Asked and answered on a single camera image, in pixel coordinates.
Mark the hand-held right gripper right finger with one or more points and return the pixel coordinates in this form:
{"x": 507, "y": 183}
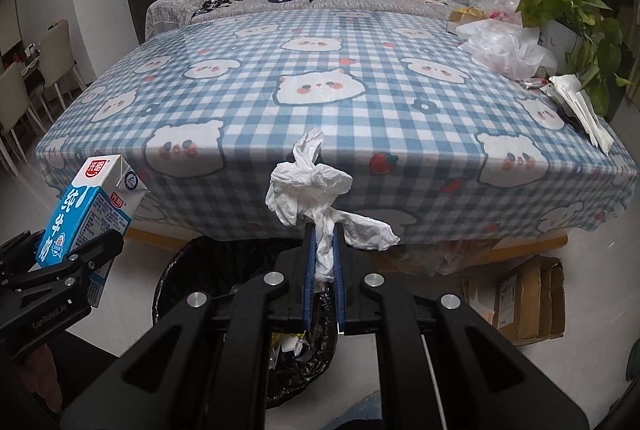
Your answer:
{"x": 339, "y": 270}

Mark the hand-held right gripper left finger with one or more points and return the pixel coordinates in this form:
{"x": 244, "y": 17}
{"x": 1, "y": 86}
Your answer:
{"x": 309, "y": 270}

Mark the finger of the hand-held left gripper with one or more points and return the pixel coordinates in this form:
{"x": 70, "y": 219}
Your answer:
{"x": 75, "y": 262}
{"x": 17, "y": 255}

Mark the blue milk carton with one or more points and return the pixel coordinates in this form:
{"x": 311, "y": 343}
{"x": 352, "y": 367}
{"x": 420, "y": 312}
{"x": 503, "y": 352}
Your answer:
{"x": 85, "y": 210}

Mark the white tissue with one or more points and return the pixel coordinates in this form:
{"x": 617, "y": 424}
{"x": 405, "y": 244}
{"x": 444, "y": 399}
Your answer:
{"x": 305, "y": 190}

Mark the bin with black bag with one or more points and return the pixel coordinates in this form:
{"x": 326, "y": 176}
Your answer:
{"x": 200, "y": 260}

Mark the person's left hand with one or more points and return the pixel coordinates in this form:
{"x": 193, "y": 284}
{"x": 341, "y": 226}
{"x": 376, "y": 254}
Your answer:
{"x": 42, "y": 372}

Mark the blue checked bear tablecloth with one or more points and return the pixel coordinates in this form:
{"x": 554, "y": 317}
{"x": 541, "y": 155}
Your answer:
{"x": 425, "y": 145}

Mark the cardboard boxes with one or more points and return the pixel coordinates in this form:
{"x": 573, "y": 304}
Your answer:
{"x": 520, "y": 300}

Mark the small silver wrapper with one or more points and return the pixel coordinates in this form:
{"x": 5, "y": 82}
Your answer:
{"x": 534, "y": 83}

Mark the white plastic bag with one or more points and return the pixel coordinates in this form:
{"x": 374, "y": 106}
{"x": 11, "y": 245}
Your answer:
{"x": 505, "y": 48}

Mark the gold box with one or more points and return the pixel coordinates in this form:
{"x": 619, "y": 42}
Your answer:
{"x": 465, "y": 16}

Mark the white paper napkins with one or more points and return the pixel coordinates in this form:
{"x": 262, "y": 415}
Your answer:
{"x": 582, "y": 110}

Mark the white plant pot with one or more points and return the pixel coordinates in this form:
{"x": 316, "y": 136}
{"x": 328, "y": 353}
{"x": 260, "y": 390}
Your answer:
{"x": 560, "y": 43}

